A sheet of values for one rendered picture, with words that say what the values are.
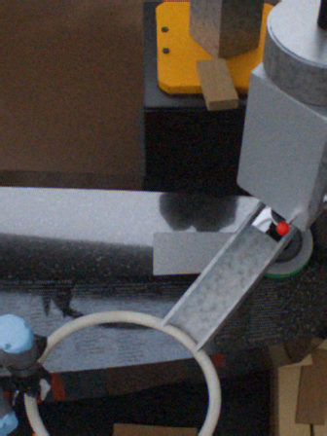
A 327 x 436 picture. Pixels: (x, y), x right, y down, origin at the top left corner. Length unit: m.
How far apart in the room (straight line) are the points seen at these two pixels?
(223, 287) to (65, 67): 2.03
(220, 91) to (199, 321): 0.84
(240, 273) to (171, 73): 0.88
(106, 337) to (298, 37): 1.10
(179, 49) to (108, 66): 1.08
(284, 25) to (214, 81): 1.05
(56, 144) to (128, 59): 0.63
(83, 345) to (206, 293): 0.43
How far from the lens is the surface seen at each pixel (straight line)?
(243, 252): 1.88
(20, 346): 1.49
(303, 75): 1.34
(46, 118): 3.41
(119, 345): 2.07
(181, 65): 2.51
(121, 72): 3.57
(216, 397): 1.75
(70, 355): 2.10
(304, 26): 1.38
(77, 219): 2.10
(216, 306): 1.85
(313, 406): 2.49
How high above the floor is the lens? 2.58
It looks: 58 degrees down
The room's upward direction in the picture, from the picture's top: straight up
